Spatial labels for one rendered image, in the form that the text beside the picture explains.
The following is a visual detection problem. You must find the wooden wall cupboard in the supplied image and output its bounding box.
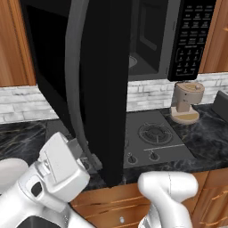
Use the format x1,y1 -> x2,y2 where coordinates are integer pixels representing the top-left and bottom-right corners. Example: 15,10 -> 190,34
0,0 -> 37,88
198,0 -> 228,75

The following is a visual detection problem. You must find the grey microwave door handle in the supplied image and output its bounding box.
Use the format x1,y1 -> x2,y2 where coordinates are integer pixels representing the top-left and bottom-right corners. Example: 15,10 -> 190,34
64,0 -> 94,163

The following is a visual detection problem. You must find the dark grey toaster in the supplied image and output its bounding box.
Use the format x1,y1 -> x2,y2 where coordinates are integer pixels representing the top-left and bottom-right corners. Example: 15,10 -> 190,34
211,89 -> 228,123

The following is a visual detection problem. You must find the wooden base cupboard door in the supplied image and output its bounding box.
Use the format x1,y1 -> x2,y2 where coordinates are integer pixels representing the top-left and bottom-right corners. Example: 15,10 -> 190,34
191,167 -> 228,228

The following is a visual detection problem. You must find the wooden base drawer front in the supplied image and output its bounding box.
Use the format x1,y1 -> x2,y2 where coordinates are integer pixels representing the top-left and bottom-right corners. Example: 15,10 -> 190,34
69,170 -> 210,228

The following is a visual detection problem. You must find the beige coffee machine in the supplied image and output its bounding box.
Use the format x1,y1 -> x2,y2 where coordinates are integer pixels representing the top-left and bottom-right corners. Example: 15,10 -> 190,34
169,81 -> 206,126

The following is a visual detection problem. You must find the black hob knob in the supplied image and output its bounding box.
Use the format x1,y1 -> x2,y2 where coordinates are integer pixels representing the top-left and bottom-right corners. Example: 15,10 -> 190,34
126,152 -> 139,166
147,149 -> 159,162

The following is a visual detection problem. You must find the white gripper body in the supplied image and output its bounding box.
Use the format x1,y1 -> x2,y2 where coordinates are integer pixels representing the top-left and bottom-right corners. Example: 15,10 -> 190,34
37,131 -> 82,185

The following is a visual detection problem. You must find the black microwave oven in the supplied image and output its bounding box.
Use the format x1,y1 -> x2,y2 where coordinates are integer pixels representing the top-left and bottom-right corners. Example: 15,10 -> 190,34
127,0 -> 218,83

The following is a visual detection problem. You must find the grey hob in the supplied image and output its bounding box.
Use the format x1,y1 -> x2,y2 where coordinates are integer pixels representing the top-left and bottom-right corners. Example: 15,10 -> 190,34
122,110 -> 198,170

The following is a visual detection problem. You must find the glass microwave turntable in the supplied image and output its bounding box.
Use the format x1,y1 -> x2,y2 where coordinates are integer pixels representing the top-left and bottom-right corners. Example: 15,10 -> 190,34
128,54 -> 139,69

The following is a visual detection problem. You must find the black microwave door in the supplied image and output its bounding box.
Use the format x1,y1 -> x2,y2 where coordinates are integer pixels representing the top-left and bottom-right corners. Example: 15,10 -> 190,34
20,0 -> 134,189

